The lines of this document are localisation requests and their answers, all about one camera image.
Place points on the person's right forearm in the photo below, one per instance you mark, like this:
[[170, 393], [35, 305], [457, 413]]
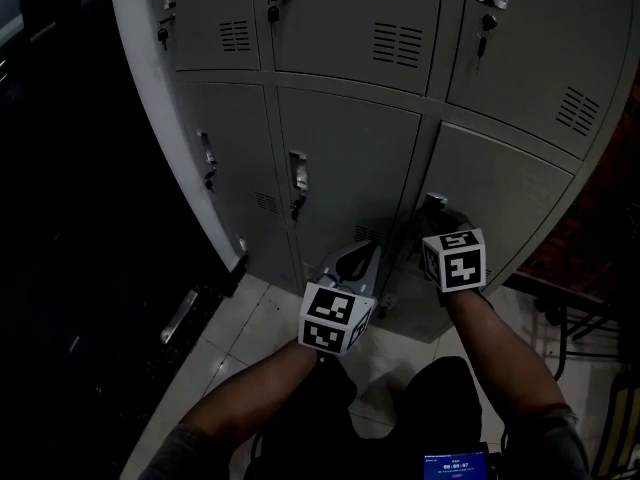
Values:
[[500, 348]]

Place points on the yellow metal frame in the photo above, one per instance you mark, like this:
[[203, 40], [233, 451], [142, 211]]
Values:
[[622, 428]]

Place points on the person's black trousers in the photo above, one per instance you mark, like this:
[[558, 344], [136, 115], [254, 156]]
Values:
[[440, 408]]

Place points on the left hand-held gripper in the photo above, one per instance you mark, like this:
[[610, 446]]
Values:
[[330, 318]]

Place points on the person's left forearm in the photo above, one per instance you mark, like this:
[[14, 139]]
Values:
[[260, 383]]

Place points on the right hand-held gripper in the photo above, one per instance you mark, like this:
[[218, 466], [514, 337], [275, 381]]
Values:
[[457, 263]]

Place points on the metal plate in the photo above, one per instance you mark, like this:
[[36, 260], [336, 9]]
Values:
[[179, 315]]

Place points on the grey metal locker door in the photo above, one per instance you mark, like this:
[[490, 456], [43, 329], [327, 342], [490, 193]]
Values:
[[505, 188]]

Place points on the grey metal locker cabinet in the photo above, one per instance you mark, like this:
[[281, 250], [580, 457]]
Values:
[[350, 33]]

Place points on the person's grey shirt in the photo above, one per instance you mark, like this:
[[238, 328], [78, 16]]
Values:
[[550, 443]]

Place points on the smartphone with blue screen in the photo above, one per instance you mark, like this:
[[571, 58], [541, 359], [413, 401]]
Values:
[[456, 467]]

